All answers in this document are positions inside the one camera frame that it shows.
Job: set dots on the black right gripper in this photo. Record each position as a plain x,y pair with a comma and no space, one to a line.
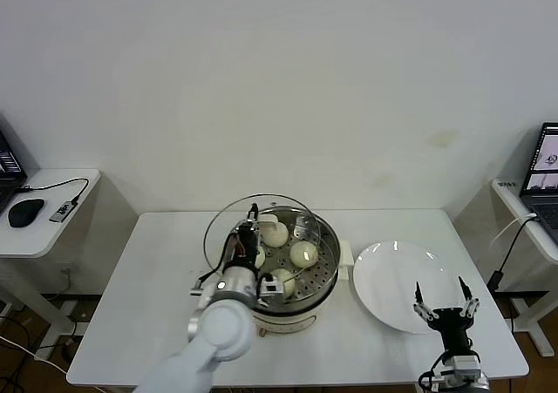
453,327

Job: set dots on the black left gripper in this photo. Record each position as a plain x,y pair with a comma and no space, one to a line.
246,249

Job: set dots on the round glass pot lid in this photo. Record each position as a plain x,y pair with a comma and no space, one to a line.
226,218

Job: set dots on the white steamed baozi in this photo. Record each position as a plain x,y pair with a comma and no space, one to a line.
279,236
303,254
260,259
285,279

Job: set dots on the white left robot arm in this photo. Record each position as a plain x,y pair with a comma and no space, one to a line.
218,332

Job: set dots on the stainless steel steamer basket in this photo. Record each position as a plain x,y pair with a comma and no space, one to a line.
324,253

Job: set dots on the round white plate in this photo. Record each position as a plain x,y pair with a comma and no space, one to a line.
383,279

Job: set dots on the cream electric cooker base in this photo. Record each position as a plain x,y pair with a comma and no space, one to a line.
283,321

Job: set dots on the white side desk with mouse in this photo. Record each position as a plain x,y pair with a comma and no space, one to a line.
39,240

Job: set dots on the black computer mouse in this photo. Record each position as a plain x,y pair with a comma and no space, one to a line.
26,211

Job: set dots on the black laptop with dark screen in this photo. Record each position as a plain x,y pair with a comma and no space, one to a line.
6,162

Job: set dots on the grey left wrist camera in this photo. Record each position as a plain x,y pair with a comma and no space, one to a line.
271,287

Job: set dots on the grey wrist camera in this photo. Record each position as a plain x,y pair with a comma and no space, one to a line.
271,287
466,361

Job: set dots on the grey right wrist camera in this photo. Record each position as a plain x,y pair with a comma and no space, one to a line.
466,361

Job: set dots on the grey laptop showing camera views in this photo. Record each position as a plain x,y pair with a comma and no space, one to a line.
542,179

